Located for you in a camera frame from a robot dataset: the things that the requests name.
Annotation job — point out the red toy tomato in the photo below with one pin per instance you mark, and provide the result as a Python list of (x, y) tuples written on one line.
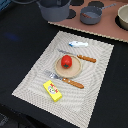
[(66, 61)]

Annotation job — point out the brown toy sausage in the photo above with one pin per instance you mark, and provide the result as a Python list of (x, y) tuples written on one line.
[(85, 15)]

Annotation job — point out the grey toy pot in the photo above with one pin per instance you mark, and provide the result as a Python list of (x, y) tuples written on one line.
[(54, 10)]

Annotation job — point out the round wooden plate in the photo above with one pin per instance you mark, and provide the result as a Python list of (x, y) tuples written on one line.
[(71, 72)]

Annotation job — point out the yellow butter box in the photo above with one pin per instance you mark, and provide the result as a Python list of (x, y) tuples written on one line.
[(52, 90)]

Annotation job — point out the beige woven placemat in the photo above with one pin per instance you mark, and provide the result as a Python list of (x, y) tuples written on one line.
[(76, 105)]

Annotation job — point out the grey toy saucepan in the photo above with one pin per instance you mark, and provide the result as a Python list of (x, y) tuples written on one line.
[(94, 12)]

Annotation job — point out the brown toy stove board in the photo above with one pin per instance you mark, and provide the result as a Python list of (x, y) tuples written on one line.
[(107, 26)]

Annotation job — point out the beige bowl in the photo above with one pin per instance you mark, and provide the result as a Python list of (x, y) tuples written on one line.
[(123, 16)]

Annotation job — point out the wooden handled toy fork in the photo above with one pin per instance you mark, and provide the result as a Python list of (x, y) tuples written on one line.
[(66, 80)]

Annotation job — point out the wooden handled toy knife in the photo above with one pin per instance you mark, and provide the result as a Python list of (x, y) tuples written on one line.
[(79, 56)]

